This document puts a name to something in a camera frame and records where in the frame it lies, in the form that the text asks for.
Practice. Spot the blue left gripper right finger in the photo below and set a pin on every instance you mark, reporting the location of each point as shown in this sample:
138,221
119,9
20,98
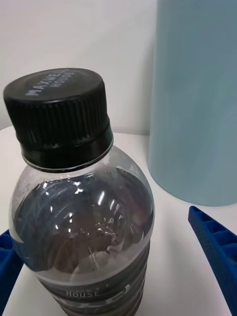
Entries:
219,254

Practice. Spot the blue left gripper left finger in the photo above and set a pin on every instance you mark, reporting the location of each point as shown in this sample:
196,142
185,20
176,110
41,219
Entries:
7,256

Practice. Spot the clear bottle with black cap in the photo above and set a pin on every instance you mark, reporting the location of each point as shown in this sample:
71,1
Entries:
81,222

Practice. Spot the pale blue plastic bin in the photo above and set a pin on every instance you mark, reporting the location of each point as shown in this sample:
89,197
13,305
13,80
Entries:
195,98

